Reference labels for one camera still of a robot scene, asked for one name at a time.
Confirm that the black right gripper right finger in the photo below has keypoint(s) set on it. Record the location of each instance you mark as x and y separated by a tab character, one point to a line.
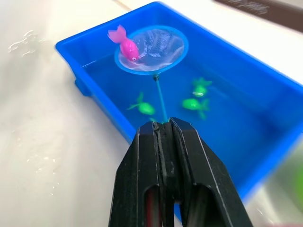
203	179

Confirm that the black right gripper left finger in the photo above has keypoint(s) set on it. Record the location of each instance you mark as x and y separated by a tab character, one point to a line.
137	170

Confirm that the pink toy fish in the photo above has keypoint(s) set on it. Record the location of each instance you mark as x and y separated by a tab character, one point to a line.
129	48

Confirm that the blue rimmed fish net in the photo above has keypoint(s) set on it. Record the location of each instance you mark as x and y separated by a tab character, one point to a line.
161	47

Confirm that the blue plastic tub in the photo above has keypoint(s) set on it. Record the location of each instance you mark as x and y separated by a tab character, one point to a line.
236	132

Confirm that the green toy fish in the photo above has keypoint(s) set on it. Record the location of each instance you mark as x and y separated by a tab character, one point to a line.
200	89
145	108
190	103

